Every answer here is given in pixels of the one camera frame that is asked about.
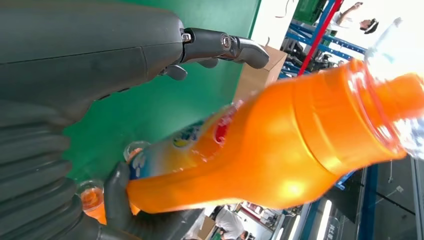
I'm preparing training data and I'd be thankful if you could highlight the orange bottle clear cap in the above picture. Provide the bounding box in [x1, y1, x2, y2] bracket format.
[123, 140, 152, 163]
[76, 179, 108, 226]
[125, 16, 424, 216]

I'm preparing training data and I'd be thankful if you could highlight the person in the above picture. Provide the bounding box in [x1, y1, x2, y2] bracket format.
[331, 1, 380, 36]
[211, 204, 249, 240]

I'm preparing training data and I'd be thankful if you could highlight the brown cardboard box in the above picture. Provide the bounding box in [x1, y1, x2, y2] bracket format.
[231, 44, 288, 104]

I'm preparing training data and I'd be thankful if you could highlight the green plastic crate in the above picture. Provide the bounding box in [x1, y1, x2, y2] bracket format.
[293, 0, 329, 26]

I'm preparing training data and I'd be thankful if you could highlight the blue metal frame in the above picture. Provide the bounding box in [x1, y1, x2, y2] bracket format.
[278, 0, 369, 79]

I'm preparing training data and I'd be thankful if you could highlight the red metal pole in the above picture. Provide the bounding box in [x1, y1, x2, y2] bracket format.
[297, 0, 345, 78]

